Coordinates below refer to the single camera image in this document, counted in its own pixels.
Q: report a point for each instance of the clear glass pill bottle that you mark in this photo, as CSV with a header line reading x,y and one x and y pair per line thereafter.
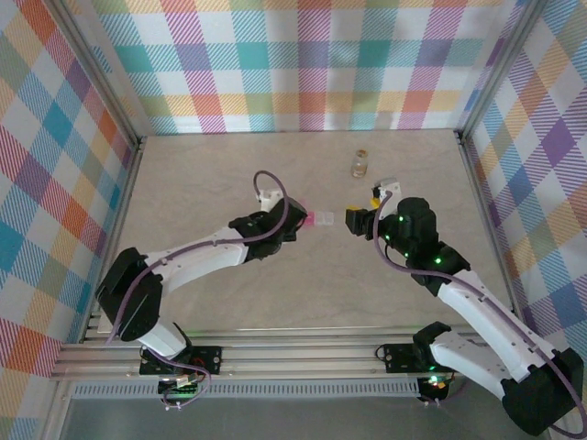
x,y
360,165

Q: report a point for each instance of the pink clear pill organizer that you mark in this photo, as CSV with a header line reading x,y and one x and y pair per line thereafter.
x,y
321,219

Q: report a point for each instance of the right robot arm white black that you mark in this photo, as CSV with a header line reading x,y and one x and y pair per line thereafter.
x,y
477,316

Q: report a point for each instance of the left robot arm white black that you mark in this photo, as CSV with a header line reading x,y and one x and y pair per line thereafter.
x,y
197,261

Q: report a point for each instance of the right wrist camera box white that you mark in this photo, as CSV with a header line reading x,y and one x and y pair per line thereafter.
x,y
389,189

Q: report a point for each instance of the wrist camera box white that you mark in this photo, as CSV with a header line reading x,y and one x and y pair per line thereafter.
x,y
270,198
389,189

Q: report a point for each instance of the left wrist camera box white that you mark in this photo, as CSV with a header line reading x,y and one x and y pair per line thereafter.
x,y
270,198

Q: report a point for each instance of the aluminium side rail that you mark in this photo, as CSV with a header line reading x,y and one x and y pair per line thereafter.
x,y
120,206
481,206

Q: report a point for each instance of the aluminium frame rails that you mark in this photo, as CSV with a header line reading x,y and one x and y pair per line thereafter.
x,y
298,353

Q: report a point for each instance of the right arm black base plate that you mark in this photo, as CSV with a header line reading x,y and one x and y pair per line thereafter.
x,y
399,357

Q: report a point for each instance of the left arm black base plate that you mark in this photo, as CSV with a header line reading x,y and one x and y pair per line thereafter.
x,y
211,359

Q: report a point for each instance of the aluminium corner post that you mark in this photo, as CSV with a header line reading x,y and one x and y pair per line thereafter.
x,y
98,78
497,69

